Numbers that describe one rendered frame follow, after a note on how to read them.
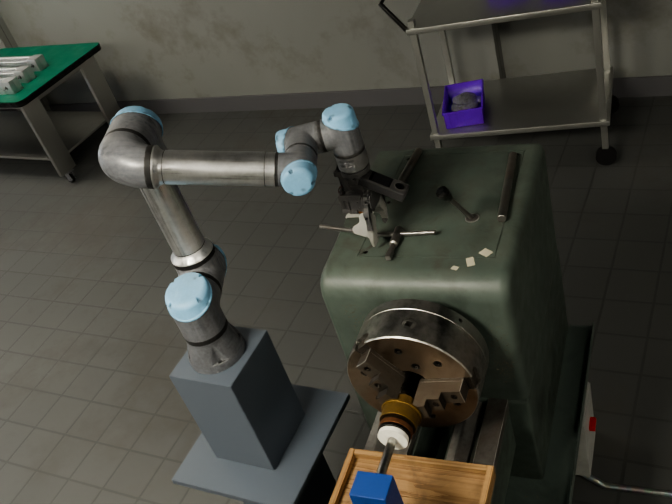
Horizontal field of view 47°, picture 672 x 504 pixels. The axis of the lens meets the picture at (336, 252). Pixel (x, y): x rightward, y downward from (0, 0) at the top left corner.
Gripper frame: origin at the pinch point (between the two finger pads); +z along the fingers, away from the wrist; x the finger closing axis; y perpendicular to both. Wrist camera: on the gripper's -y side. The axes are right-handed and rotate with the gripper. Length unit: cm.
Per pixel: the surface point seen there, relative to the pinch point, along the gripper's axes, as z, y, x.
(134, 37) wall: 63, 311, -313
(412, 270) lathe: 2.5, -10.7, 11.7
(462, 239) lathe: 2.3, -20.3, 0.3
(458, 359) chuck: 10.6, -24.8, 31.4
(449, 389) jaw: 16.2, -22.6, 35.3
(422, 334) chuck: 5.0, -17.3, 29.8
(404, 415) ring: 16.3, -14.4, 43.4
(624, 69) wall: 111, -34, -286
